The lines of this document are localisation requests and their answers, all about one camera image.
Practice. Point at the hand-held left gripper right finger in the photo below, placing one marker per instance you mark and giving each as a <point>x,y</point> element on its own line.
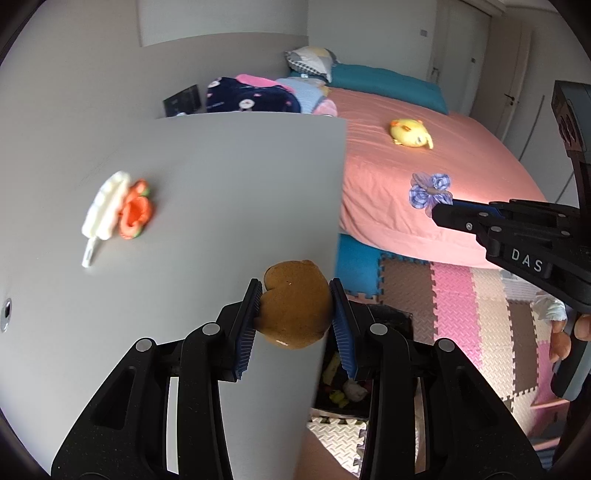
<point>344,332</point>

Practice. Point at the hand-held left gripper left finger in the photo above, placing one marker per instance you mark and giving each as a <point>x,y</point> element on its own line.
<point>247,332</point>

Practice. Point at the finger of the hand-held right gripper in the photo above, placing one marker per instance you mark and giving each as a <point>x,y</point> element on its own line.
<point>461,220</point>
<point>489,208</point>

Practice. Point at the blue plaid hair bow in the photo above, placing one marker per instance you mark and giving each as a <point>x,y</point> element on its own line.
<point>422,196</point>

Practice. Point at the black bin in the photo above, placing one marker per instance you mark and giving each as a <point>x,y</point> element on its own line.
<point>392,318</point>

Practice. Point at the brown bread toy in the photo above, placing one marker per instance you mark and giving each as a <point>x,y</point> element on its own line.
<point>295,304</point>

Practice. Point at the person's right hand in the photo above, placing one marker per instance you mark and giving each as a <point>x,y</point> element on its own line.
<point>584,326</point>

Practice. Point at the pale ribbed floor mat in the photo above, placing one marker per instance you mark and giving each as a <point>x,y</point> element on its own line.
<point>519,286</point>

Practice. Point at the doll in white clothes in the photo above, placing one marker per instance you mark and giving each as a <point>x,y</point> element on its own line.
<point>549,309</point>

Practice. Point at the small yellow toy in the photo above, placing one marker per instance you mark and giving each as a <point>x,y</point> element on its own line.
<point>338,398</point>

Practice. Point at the bed with pink sheet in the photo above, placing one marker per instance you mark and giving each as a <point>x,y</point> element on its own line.
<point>383,194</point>

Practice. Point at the colourful foam puzzle mat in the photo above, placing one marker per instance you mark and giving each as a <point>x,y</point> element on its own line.
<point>461,314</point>

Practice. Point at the yellow chick plush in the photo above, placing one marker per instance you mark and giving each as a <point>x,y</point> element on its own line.
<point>408,133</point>

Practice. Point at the person's leg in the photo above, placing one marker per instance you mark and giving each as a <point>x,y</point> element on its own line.
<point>323,461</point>

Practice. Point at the white room door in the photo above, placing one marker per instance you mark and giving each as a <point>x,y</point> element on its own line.
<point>501,64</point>

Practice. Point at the teal pillow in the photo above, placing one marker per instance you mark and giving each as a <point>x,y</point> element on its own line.
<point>388,83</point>

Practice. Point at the white wardrobe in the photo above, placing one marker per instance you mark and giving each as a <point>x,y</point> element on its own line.
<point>457,50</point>

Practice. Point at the orange flower toy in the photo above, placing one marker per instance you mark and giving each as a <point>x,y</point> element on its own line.
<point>134,214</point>

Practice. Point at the pink and white cloth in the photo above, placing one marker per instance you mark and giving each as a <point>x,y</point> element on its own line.
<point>327,108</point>

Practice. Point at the white ice cream toy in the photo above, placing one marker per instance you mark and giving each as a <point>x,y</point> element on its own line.
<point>108,203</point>

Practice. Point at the light blue knitted blanket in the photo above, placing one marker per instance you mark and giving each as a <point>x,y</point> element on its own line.
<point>307,94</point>

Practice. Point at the checked patchwork pillow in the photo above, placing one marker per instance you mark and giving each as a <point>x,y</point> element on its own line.
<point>311,62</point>

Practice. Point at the navy printed blanket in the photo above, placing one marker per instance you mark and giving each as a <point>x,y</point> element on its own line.
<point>244,99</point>

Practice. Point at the pink folded cloth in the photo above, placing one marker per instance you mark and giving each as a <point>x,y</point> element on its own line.
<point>256,81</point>

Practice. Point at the black wall socket panel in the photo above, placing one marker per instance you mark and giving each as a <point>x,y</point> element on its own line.
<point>182,99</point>

